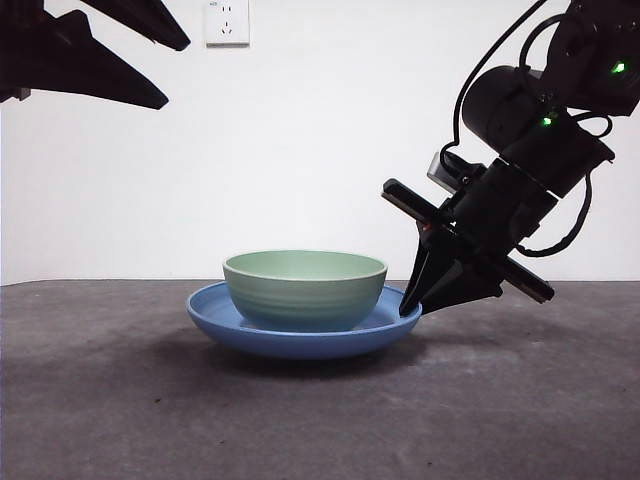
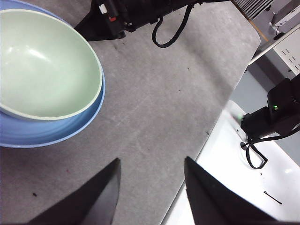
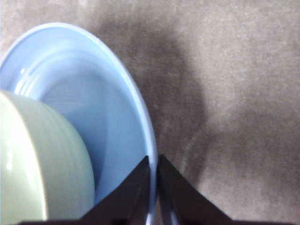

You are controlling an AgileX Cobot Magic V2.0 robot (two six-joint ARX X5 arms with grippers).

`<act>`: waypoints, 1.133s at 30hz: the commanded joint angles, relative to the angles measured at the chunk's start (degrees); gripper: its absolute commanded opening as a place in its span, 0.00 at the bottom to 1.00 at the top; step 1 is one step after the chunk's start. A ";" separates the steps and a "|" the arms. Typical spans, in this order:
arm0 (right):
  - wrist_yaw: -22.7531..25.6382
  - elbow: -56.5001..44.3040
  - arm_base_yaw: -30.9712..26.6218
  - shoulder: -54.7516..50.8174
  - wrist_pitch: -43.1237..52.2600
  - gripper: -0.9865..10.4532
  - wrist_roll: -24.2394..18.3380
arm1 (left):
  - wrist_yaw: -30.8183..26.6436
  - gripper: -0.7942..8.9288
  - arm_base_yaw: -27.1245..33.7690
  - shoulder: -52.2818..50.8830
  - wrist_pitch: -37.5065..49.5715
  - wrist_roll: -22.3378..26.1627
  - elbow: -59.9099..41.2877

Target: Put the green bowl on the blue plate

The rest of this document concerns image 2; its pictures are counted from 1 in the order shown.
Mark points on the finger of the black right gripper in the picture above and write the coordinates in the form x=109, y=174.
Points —
x=93, y=28

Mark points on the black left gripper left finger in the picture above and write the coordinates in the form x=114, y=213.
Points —
x=93, y=201

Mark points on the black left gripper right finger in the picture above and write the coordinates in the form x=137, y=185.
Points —
x=211, y=204

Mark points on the white box device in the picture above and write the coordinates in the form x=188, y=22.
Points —
x=288, y=18

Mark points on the blue plate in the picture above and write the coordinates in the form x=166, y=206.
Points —
x=47, y=133

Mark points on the green ribbed bowl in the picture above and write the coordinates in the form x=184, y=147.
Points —
x=47, y=70

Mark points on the thin black strip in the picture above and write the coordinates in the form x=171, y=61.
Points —
x=273, y=198

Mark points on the white metal desk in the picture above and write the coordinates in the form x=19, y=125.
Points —
x=290, y=54

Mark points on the grey ribbed panel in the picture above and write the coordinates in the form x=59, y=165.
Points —
x=253, y=7

